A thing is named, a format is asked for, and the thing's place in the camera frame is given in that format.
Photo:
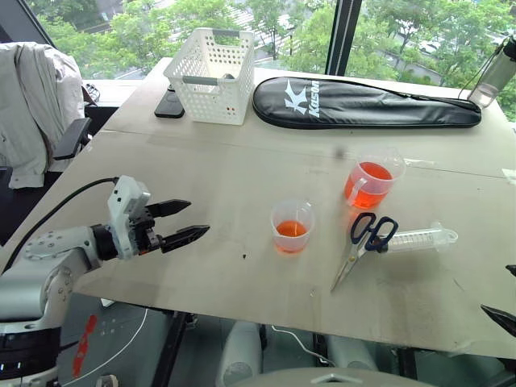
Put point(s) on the clear plastic syringe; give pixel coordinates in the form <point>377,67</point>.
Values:
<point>415,240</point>

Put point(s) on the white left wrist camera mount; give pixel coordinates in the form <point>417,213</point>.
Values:
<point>125,197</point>

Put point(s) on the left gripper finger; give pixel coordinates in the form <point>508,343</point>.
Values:
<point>169,207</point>
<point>185,235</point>

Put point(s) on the white perforated plastic basket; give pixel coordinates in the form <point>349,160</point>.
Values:
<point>209,101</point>

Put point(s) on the black smartphone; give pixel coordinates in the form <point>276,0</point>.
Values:
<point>167,106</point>

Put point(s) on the black office chair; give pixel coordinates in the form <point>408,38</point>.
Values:
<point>72,137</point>

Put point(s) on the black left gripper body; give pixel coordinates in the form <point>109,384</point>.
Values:
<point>147,238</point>

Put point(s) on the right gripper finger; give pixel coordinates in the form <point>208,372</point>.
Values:
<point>513,270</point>
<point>506,318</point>

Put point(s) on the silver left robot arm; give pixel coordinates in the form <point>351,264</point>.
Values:
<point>52,242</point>

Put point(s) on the plastic beaker orange liquid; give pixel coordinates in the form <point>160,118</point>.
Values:
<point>367,189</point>

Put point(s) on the small cup with orange liquid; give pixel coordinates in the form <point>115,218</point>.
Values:
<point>290,234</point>

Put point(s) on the black Kason racket bag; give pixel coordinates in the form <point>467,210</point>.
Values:
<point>363,105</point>

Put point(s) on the light grey shirt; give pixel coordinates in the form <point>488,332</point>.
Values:
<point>28,113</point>

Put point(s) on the black table leg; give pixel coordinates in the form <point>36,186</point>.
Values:
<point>171,346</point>

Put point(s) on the black window frame pillar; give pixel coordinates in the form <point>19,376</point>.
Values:
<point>342,36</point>

